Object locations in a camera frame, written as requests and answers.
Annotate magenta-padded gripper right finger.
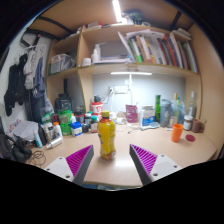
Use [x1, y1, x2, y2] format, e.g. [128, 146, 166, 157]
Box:
[128, 143, 184, 187]

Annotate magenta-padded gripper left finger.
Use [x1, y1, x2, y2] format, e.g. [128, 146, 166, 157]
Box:
[43, 144, 95, 187]

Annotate yellow-label drink bottle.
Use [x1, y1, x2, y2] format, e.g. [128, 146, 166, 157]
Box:
[97, 110, 117, 161]

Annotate silver metal bottle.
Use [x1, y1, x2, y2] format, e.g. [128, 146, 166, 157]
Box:
[46, 136, 64, 150]

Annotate white tube blue cap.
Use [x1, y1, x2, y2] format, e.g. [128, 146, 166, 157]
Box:
[33, 129, 44, 149]

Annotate orange plastic cup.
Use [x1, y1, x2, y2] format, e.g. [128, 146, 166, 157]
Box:
[171, 123, 185, 144]

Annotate tall black bottle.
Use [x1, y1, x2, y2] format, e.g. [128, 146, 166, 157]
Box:
[38, 123, 48, 146]

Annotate white bottle orange cap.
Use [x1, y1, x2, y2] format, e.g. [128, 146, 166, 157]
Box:
[53, 121, 63, 138]

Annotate green jar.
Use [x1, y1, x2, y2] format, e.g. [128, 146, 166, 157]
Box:
[60, 122, 73, 136]
[57, 109, 72, 125]

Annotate flat round red coaster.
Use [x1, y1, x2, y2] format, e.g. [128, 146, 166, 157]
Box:
[185, 133, 196, 143]

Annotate light blue hair brush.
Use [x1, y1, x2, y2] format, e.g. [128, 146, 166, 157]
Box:
[140, 121, 160, 131]

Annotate white bottle blue label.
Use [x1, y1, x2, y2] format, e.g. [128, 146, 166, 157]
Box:
[70, 121, 83, 137]

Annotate black bag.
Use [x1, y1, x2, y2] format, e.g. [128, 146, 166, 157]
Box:
[0, 133, 33, 163]

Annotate white-lidded dark jar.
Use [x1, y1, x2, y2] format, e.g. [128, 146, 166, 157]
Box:
[182, 114, 194, 131]

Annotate white and blue carton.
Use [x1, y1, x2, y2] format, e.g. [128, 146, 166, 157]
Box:
[139, 105, 157, 127]

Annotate yellow-capped glass bottle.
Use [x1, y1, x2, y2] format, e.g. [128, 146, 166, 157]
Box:
[171, 92, 179, 125]

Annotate tall green bottle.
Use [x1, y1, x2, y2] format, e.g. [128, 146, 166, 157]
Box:
[154, 94, 162, 123]

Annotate magenta pouch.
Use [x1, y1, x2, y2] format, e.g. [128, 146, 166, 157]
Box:
[125, 104, 139, 124]

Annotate black box device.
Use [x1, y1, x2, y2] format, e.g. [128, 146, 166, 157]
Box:
[54, 93, 73, 113]

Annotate red and white canister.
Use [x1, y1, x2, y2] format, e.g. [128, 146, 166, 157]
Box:
[90, 101, 104, 116]

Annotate hanging dark clothes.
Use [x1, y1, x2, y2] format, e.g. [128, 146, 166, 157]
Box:
[3, 44, 48, 118]

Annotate white LED light bar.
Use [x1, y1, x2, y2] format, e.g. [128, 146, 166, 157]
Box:
[110, 70, 153, 76]

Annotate wooden shelf unit with books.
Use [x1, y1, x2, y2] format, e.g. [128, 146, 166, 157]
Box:
[45, 8, 203, 111]

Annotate black coiled cable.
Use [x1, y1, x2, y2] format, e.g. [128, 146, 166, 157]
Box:
[28, 149, 47, 167]

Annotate white wall power strip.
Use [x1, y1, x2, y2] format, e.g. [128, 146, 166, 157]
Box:
[109, 85, 129, 95]

